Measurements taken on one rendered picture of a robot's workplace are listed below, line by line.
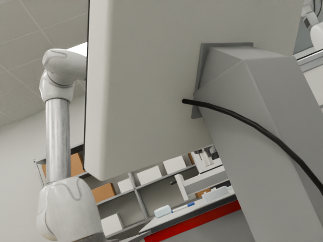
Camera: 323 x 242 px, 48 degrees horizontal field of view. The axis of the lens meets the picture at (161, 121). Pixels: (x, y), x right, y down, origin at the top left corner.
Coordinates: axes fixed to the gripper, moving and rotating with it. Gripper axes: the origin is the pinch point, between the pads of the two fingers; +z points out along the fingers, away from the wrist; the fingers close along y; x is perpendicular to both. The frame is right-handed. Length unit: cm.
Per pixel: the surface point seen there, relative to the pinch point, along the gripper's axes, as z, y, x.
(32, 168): -98, -432, 133
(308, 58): -14, 71, -28
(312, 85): -6, 70, -30
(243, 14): -18, 81, -77
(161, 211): 17, -50, 6
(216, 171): 6.6, 17.4, -19.4
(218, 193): 17.6, -7.8, 7.5
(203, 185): 9.8, 12.1, -24.3
